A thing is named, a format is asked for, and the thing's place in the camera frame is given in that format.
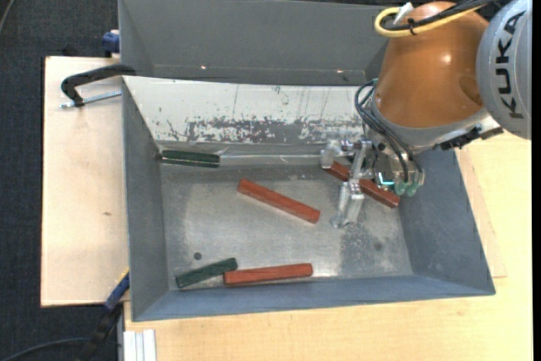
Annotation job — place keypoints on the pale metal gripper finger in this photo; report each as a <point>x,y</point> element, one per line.
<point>334,151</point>
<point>350,203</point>

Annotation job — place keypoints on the red-brown flat block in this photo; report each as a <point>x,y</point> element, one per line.
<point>380,191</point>
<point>279,201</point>
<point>268,274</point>

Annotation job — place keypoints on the grey metal bin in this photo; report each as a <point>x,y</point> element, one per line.
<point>262,224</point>

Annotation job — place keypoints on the dark green flat block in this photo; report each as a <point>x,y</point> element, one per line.
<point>206,272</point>
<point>191,158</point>

